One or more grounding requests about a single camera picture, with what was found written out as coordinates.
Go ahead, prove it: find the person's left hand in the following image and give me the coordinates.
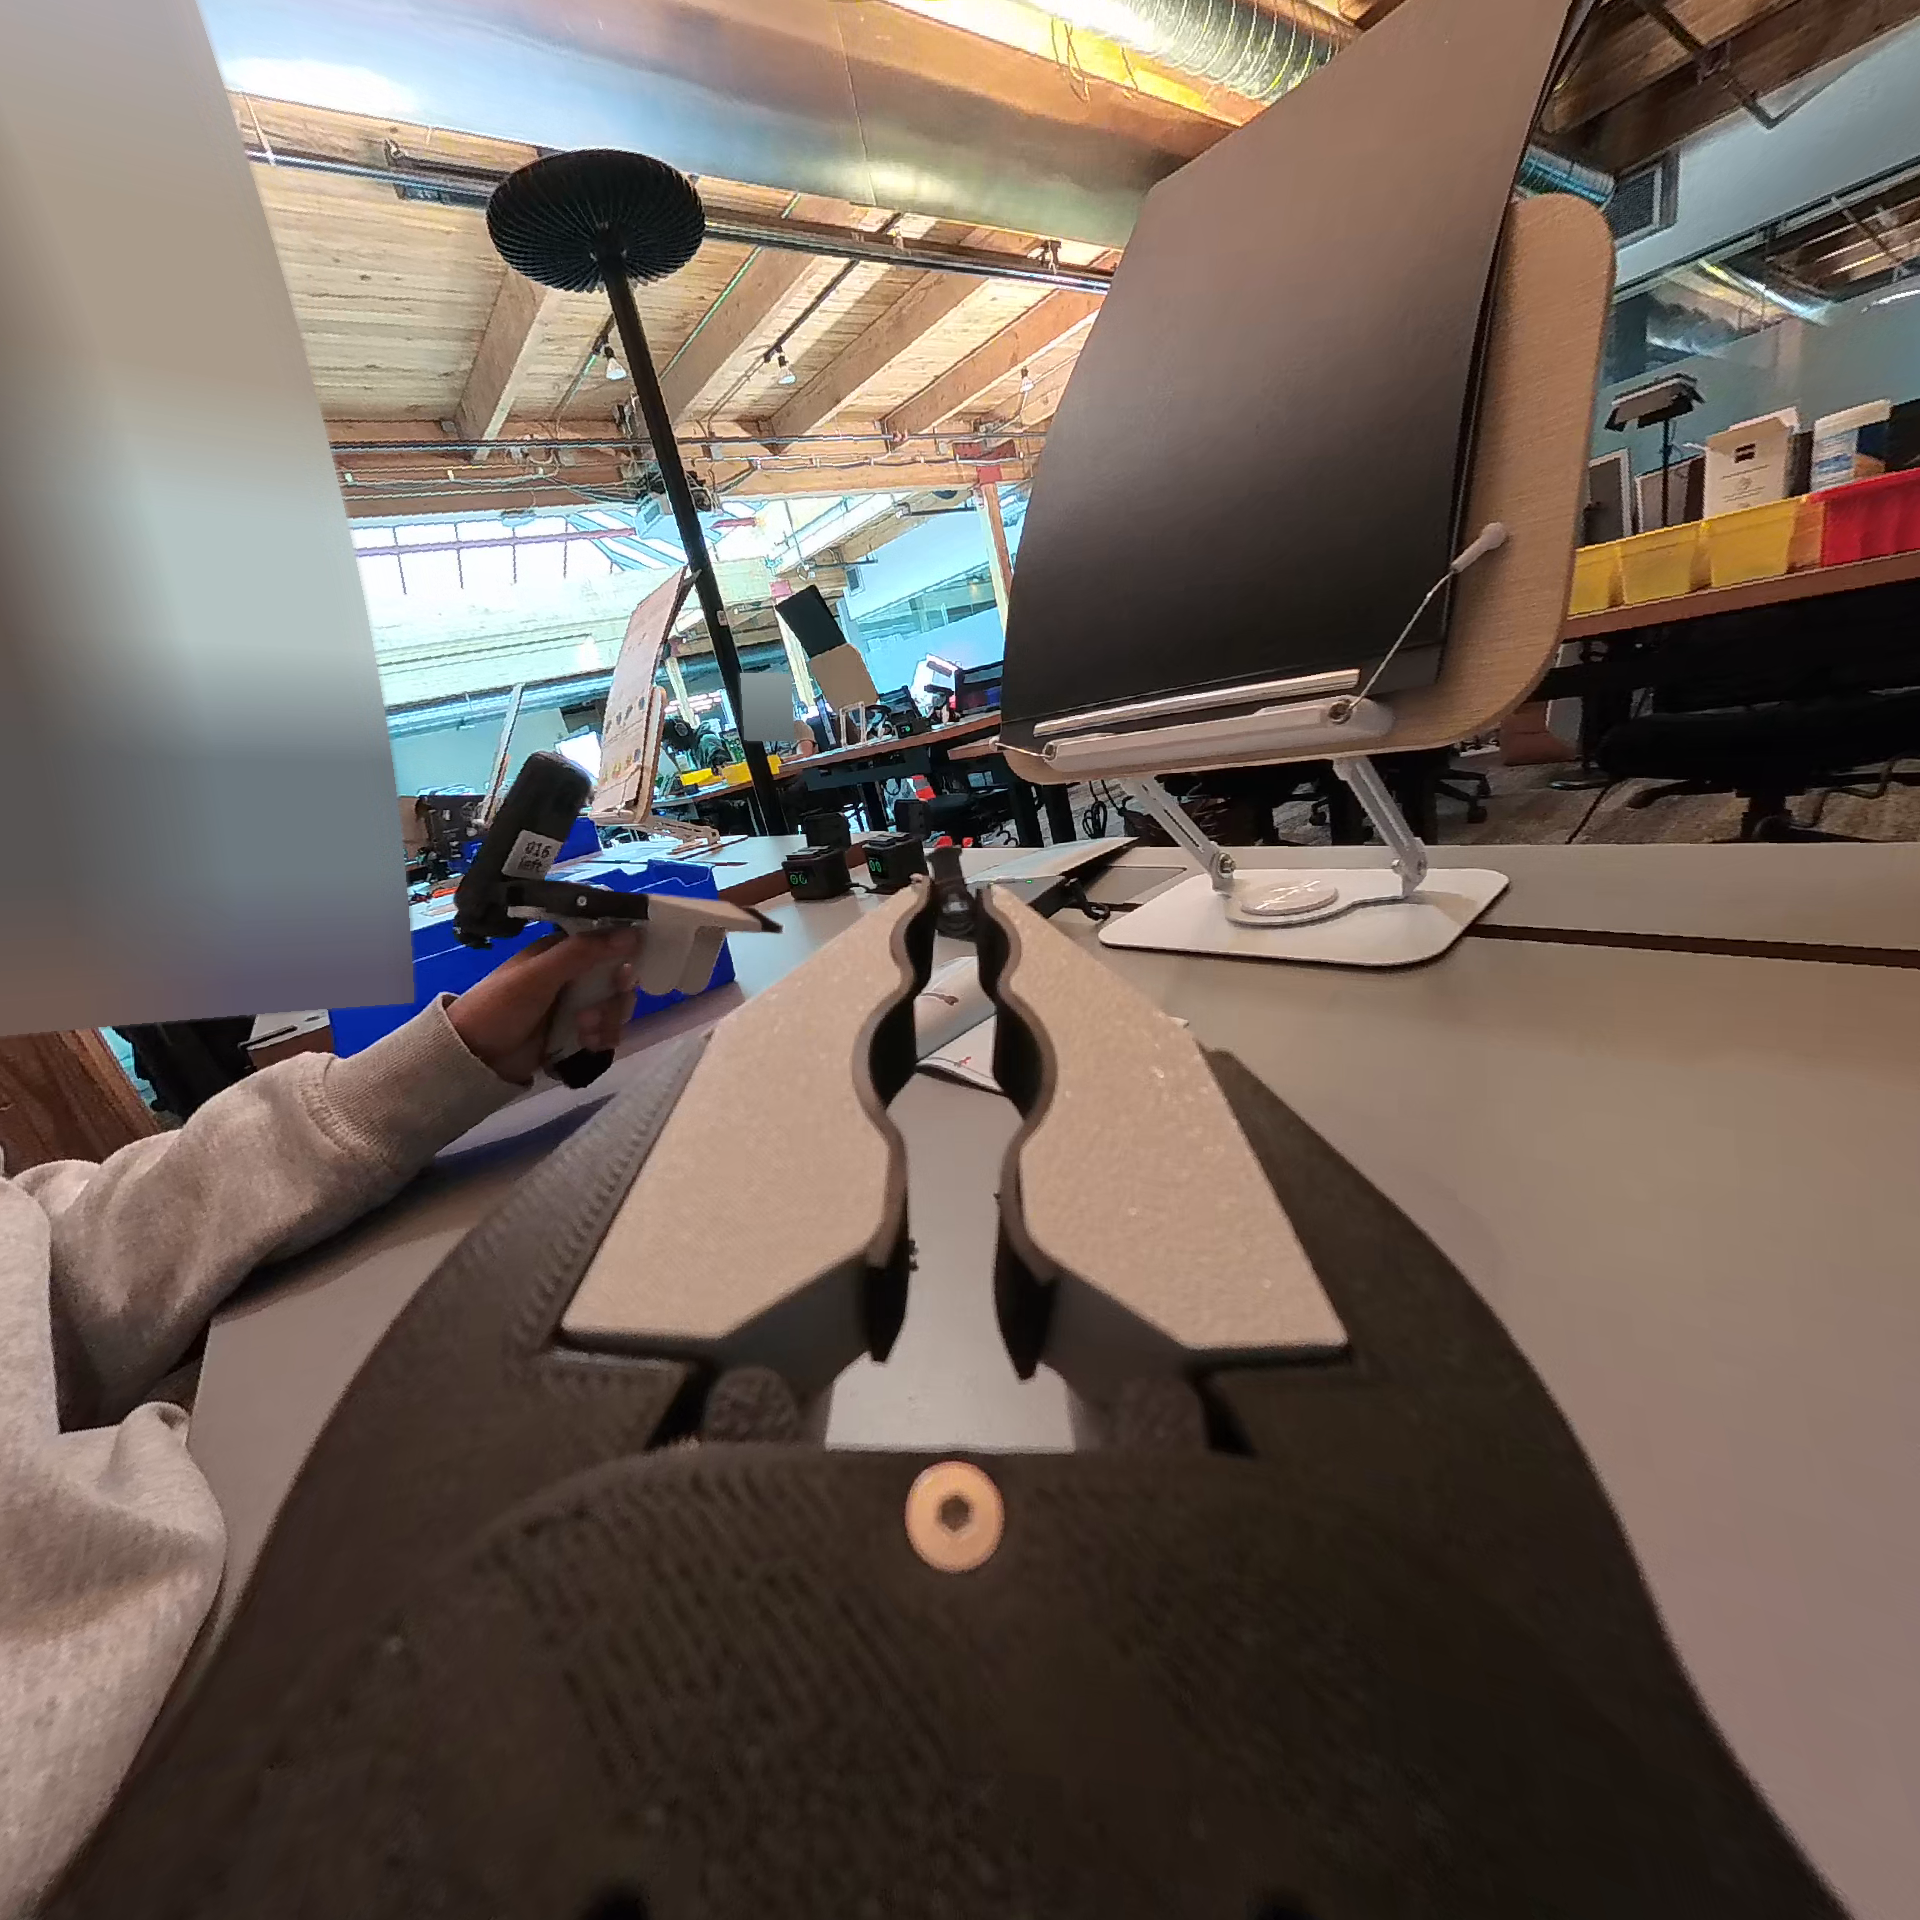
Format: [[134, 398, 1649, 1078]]
[[452, 928, 640, 1081]]

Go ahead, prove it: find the black laptop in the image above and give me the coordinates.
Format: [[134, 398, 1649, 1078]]
[[992, 0, 1580, 744]]

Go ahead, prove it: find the lego instruction booklet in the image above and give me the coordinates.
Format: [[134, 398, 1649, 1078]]
[[904, 981, 1003, 1093]]

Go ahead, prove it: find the black studio light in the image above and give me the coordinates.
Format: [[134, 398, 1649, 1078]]
[[1603, 373, 1702, 530]]

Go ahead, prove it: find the black office chair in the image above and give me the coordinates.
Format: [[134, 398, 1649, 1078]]
[[1597, 703, 1920, 840]]

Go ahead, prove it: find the cardboard panel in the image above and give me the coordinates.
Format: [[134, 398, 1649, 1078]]
[[593, 567, 699, 822]]

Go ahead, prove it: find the black floor lamp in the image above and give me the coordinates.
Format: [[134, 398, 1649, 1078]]
[[483, 145, 795, 837]]

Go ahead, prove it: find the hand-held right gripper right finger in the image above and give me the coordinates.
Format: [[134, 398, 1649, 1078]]
[[963, 886, 1350, 1381]]

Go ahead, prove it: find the wooden workbench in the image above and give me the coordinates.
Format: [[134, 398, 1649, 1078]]
[[782, 712, 1006, 840]]

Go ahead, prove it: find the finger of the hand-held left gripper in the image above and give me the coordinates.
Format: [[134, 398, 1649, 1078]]
[[626, 894, 784, 995]]

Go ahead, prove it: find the blue plastic bin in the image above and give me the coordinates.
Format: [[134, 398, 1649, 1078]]
[[331, 856, 743, 1056]]

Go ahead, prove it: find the white cardboard box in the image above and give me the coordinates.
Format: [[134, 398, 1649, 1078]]
[[1808, 398, 1894, 486], [1702, 404, 1801, 517]]

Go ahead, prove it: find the long wooden table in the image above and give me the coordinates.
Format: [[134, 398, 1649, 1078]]
[[1562, 553, 1920, 651]]

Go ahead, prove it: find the silver ceiling duct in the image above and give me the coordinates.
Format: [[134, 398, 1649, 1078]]
[[206, 0, 1357, 258]]

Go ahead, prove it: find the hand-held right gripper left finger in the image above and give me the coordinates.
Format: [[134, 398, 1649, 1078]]
[[559, 879, 941, 1367]]

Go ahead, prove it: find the red plastic bin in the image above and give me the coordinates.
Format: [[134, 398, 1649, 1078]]
[[1801, 467, 1920, 572]]

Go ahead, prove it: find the white laptop cable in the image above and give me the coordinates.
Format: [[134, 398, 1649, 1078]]
[[1345, 517, 1506, 715]]

